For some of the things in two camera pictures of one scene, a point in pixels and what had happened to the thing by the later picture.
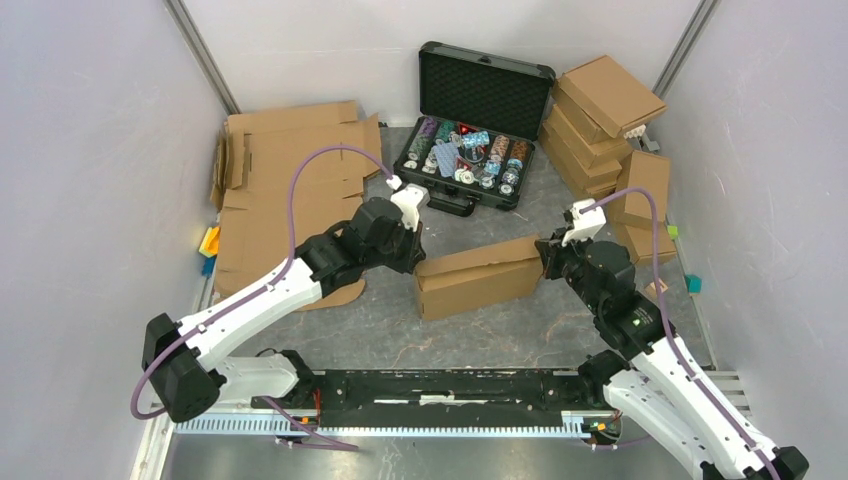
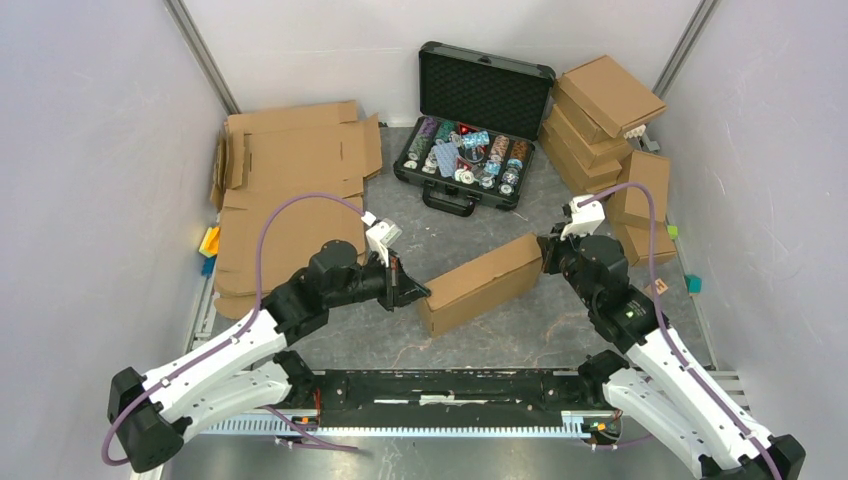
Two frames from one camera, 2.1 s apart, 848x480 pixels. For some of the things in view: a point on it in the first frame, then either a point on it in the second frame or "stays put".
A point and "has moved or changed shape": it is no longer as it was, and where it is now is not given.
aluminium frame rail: (730, 382) stays put
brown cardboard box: (479, 279) has moved or changed shape
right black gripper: (550, 250) stays put
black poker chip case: (480, 119) stays put
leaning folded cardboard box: (651, 172) stays put
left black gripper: (415, 252) → (400, 288)
